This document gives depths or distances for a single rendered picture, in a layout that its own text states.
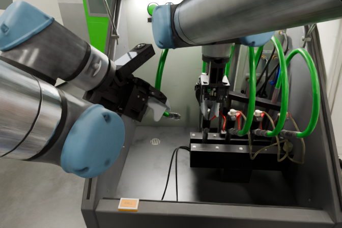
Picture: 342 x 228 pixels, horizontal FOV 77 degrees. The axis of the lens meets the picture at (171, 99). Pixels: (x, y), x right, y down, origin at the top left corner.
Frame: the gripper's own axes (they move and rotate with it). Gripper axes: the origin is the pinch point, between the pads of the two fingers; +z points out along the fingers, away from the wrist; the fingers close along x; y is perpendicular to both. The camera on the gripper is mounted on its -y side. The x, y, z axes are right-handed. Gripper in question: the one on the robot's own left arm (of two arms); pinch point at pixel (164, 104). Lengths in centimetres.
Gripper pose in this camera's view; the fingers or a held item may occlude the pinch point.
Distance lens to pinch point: 54.7
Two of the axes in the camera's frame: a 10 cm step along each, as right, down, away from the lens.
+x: 7.6, 1.1, -6.4
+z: 5.6, 3.9, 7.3
